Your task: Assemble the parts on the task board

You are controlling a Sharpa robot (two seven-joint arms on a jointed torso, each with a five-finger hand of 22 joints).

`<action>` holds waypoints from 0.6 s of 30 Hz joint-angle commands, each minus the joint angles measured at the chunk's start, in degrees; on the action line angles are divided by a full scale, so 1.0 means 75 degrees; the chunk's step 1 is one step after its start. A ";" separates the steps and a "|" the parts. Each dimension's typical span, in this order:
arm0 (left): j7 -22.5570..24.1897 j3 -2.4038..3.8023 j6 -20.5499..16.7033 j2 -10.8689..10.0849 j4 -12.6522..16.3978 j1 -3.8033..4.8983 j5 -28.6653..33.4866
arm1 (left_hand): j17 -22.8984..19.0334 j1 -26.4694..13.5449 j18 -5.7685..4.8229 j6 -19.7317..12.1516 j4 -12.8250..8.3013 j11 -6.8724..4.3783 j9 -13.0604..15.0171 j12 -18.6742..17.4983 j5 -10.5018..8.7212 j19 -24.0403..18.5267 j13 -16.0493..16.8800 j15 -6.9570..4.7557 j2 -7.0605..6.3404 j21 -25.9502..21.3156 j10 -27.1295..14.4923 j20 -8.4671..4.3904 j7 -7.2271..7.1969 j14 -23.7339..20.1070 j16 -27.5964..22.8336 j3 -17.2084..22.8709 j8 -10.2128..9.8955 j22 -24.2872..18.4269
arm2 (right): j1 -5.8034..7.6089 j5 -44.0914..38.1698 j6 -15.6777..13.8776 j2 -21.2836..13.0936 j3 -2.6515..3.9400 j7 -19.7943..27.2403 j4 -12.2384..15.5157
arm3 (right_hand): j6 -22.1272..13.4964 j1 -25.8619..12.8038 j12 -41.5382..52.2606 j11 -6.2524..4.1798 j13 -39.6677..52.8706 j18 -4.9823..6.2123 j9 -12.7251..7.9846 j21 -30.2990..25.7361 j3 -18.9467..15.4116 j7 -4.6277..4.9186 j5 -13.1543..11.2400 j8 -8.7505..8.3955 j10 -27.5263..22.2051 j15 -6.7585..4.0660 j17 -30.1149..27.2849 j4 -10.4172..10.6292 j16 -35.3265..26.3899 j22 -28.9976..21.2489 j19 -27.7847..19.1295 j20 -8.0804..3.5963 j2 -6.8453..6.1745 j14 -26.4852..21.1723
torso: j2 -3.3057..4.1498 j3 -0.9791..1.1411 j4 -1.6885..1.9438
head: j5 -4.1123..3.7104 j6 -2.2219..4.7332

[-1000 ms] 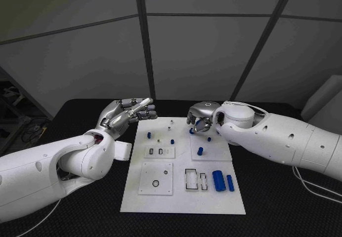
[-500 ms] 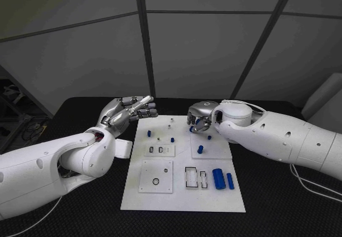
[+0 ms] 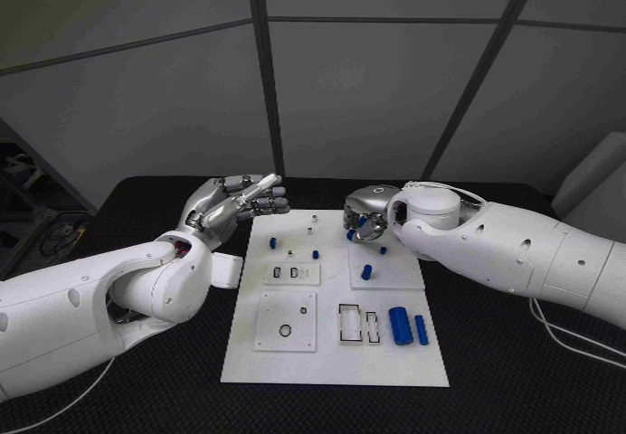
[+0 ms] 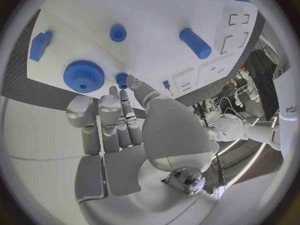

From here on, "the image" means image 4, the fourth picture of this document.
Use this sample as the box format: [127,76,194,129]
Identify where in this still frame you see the white task board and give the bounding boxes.
[26,0,259,111]

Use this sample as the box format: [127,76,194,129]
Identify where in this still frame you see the white cable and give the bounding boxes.
[218,96,280,126]

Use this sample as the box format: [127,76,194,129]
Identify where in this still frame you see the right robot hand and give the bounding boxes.
[65,74,214,225]

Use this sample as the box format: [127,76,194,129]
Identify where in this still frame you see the small blue gear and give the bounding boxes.
[115,72,130,90]

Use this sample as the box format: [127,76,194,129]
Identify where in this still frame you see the large blue gear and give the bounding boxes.
[62,59,106,94]

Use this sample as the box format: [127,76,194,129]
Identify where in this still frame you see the blue block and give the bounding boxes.
[28,30,54,63]

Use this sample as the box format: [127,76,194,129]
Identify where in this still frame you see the long blue cylinder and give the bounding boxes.
[178,27,213,60]

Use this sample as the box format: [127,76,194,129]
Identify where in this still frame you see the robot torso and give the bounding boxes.
[277,89,300,162]

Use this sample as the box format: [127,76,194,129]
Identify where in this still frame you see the short blue cylinder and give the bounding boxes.
[108,23,128,43]

